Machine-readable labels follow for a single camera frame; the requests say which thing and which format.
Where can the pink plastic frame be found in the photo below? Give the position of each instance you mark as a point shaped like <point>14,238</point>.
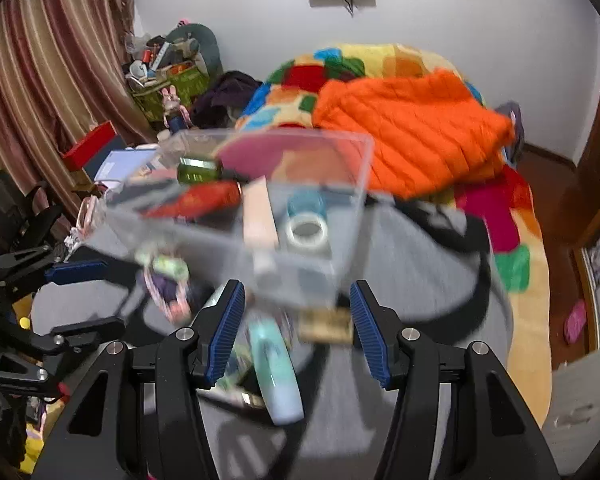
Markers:
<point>84,217</point>

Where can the dark purple clothes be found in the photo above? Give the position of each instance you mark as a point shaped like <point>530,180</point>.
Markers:
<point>225,95</point>

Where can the blue tape roll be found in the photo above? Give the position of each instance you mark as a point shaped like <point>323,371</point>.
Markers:
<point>295,205</point>

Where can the colourful patchwork blanket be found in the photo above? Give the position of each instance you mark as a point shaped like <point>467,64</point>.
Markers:
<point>515,240</point>

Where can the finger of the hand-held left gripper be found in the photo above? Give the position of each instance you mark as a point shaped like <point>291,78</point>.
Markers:
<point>75,271</point>
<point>87,331</point>

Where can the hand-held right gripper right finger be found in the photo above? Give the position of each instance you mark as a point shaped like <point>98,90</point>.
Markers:
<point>372,336</point>

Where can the orange quilted jacket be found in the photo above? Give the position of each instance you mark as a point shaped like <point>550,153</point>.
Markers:
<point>410,125</point>

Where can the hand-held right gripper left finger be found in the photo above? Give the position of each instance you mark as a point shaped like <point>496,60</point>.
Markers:
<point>224,332</point>

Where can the pink slipper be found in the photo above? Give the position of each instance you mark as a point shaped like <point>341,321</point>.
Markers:
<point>576,321</point>

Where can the white tape roll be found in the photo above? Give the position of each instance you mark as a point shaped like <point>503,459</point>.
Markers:
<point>290,235</point>

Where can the grey pillow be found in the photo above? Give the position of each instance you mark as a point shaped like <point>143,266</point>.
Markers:
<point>207,45</point>

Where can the yellow bag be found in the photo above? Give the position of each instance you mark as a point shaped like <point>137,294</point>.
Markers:
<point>31,442</point>

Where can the blue and white box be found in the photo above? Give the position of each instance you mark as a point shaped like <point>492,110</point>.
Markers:
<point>125,165</point>

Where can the beige tube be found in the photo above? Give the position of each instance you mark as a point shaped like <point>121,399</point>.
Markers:
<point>257,215</point>

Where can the light blue bottle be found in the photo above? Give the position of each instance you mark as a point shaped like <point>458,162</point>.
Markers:
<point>275,375</point>

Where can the dark green bottle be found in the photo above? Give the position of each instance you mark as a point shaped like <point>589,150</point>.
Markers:
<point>195,172</point>

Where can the red tube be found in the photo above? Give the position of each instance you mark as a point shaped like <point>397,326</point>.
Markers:
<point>200,200</point>

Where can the green bag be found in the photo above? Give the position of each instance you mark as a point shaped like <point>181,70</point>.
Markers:
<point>187,82</point>

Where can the striped pink curtain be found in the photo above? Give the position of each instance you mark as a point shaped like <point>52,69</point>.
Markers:
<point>45,70</point>

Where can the clear plastic box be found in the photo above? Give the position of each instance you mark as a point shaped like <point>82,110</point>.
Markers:
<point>180,232</point>

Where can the grey cloth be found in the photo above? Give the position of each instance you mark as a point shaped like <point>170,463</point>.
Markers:
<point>420,285</point>

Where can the pink bunny toy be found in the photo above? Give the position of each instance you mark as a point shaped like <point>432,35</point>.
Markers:
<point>172,107</point>

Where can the white cabinet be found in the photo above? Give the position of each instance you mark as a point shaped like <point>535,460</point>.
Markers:
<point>585,400</point>

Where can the red box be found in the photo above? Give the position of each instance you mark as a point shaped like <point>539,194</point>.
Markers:
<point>87,147</point>

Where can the small tan box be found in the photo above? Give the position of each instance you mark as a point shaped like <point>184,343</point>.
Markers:
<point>325,329</point>

